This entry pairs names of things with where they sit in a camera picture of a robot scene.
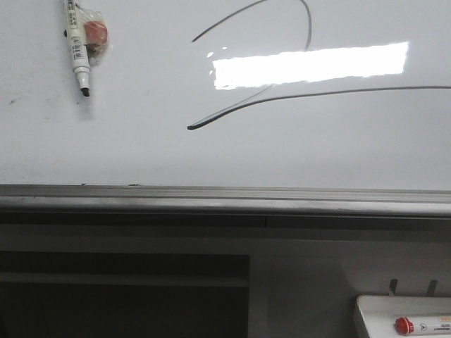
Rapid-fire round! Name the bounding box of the white black-tipped whiteboard marker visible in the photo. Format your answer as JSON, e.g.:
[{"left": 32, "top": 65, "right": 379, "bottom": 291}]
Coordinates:
[{"left": 63, "top": 0, "right": 91, "bottom": 97}]

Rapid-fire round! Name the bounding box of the red round magnet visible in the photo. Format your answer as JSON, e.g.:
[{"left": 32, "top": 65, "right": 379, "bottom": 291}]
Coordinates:
[{"left": 78, "top": 7, "right": 109, "bottom": 56}]

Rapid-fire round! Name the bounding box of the grey aluminium whiteboard ledge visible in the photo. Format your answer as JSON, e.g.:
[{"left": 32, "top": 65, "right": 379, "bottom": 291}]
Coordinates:
[{"left": 1, "top": 184, "right": 450, "bottom": 218}]

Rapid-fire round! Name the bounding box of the white whiteboard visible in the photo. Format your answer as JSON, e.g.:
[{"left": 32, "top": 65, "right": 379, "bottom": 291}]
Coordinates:
[{"left": 1, "top": 1, "right": 450, "bottom": 190}]

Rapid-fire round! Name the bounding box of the red-capped whiteboard marker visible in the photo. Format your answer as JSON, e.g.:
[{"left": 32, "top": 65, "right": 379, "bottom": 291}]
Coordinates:
[{"left": 395, "top": 315, "right": 450, "bottom": 336}]

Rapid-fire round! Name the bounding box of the left metal tray hook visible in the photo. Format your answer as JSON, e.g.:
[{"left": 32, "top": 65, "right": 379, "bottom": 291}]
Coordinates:
[{"left": 388, "top": 279, "right": 398, "bottom": 296}]

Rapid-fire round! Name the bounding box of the metal tray hook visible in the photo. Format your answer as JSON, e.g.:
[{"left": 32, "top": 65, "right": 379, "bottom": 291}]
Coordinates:
[
  {"left": 427, "top": 280, "right": 438, "bottom": 297},
  {"left": 388, "top": 279, "right": 398, "bottom": 296}
]

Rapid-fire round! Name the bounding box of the white marker tray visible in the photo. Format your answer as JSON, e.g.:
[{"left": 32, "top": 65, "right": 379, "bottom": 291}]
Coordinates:
[{"left": 354, "top": 295, "right": 450, "bottom": 338}]

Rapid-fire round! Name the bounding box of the right metal tray hook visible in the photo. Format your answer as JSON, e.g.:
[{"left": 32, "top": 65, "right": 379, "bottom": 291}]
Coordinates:
[{"left": 427, "top": 280, "right": 438, "bottom": 297}]

